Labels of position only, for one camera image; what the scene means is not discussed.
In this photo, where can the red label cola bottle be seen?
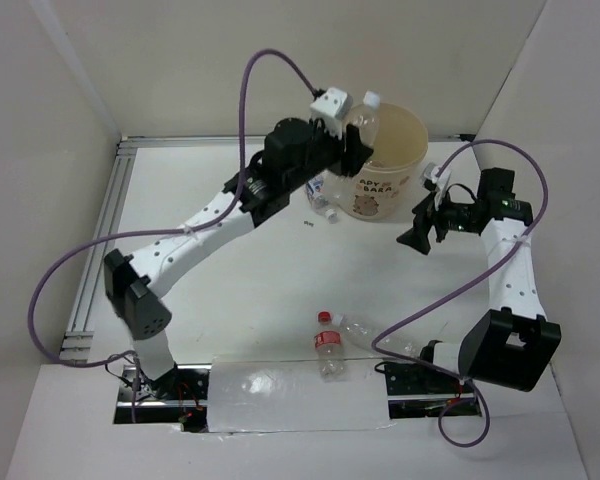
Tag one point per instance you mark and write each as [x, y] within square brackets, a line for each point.
[329, 349]

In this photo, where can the beige capybara bin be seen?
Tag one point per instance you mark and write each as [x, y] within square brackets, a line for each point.
[378, 189]

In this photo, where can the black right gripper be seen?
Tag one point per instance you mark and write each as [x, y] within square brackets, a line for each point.
[427, 216]

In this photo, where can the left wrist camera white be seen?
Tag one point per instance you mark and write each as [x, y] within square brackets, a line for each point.
[331, 107]

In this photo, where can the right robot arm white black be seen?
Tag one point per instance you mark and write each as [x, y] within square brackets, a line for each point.
[512, 344]

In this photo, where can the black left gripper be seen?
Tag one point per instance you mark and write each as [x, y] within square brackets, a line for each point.
[357, 152]

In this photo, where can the blue orange label bottle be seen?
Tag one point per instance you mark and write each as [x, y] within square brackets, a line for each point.
[318, 200]

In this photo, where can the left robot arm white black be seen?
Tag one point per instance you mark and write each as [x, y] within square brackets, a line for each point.
[135, 284]

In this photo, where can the clear bottle white cap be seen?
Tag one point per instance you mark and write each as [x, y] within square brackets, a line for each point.
[361, 331]

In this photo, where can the long clear bottle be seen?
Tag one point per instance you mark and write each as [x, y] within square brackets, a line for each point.
[361, 126]

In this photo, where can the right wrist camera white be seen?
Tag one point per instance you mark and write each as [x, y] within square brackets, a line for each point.
[436, 180]

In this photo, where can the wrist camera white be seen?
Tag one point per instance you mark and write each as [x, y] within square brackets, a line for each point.
[436, 180]
[331, 107]

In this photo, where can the white tape sheet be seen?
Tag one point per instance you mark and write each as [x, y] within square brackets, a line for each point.
[272, 397]

